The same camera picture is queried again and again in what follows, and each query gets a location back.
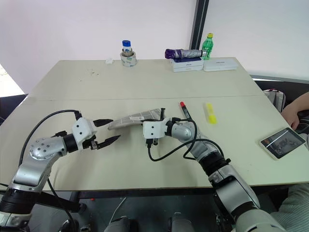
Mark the white-framed tablet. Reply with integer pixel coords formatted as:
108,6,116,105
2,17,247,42
259,127,307,160

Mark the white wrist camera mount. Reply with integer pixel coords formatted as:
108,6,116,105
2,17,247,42
71,117,97,142
142,119,168,140

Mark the person's grey trouser leg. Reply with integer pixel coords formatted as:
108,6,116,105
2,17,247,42
269,183,309,232

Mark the black table frame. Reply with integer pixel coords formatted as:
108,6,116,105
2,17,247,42
40,186,290,213

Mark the red marker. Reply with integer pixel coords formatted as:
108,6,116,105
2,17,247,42
179,101,194,120

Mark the purple grey folded umbrella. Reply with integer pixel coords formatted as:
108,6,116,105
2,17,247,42
165,48,209,60

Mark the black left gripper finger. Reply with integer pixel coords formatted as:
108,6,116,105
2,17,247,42
97,134,122,149
93,118,114,128

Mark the white cable under table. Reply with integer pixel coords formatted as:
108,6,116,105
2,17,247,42
109,197,127,226

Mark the plain white flat box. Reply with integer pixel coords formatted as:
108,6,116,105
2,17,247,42
203,57,237,73

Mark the blue-capped clear bottle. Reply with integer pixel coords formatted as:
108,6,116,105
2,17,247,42
121,39,133,57

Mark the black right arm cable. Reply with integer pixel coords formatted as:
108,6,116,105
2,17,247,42
147,117,197,162

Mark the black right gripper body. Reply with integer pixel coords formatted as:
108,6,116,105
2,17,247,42
144,137,159,148

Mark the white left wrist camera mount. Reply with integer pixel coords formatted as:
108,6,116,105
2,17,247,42
71,117,97,142

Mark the grey grid pouch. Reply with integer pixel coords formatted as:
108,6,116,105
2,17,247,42
107,108,163,131

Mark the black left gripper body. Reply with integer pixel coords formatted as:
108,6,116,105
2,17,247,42
82,135,100,152

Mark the person's bare hand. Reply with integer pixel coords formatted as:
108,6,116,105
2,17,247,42
281,105,302,130

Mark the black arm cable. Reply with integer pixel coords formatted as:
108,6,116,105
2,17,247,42
18,110,82,232
147,117,197,162

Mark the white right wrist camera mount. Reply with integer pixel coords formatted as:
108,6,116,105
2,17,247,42
142,119,168,140

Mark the dark rounded shape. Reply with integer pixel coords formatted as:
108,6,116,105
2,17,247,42
103,216,139,232
167,212,194,232

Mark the black vertical window frame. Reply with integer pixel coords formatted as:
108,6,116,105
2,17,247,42
189,0,210,51

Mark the striped fabric bag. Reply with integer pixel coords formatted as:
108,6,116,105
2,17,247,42
262,88,287,113

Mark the yellow highlighter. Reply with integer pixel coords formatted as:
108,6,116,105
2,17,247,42
203,102,218,125

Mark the green plastic bottle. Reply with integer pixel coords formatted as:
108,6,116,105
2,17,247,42
201,33,215,60

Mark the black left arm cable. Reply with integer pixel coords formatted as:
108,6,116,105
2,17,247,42
18,110,82,232

